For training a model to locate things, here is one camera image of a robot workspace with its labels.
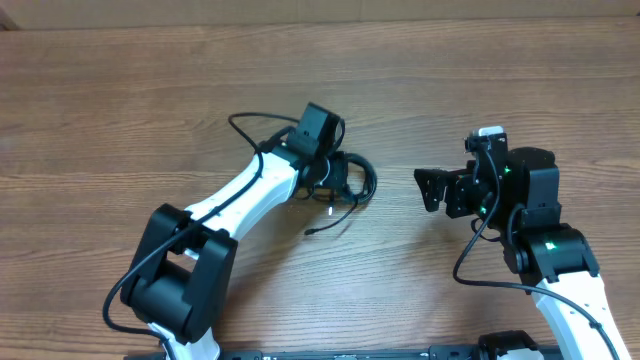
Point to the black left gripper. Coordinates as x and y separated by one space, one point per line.
340 173

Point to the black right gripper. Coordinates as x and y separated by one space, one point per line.
456 183

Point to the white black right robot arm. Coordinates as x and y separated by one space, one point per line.
515 192

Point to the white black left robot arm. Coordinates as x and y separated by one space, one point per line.
179 275

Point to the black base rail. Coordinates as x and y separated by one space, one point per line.
513 344

